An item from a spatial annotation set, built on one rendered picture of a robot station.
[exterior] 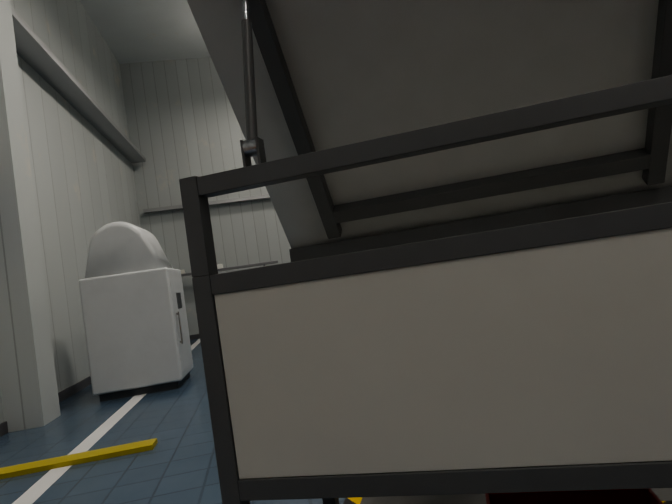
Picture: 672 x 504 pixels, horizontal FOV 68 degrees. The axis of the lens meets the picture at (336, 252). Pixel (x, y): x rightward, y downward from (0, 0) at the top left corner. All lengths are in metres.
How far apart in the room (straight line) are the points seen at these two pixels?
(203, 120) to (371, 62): 8.43
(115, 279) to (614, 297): 4.10
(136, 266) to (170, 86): 5.79
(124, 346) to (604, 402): 4.06
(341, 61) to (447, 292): 0.65
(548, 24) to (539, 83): 0.13
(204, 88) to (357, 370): 9.09
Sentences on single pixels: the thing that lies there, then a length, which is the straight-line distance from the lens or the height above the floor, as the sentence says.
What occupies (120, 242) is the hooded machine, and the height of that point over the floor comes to 1.31.
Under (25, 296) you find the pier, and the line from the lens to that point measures 4.23.
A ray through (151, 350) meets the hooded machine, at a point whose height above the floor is 0.36.
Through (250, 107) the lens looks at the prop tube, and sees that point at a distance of 1.04.
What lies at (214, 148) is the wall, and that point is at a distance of 9.46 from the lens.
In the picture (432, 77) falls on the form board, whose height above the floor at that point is 1.20.
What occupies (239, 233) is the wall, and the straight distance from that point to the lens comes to 9.15.
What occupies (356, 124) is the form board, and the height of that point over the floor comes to 1.14.
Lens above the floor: 0.77
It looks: 3 degrees up
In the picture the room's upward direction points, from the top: 8 degrees counter-clockwise
